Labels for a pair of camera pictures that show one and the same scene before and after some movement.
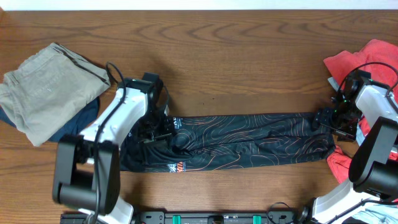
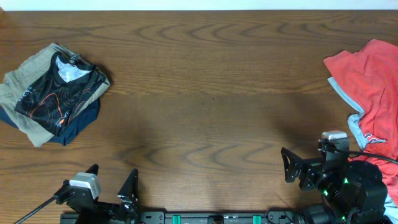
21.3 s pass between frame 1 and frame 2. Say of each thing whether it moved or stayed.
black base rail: stayed
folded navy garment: stayed
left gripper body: moved
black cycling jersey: moved
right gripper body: moved
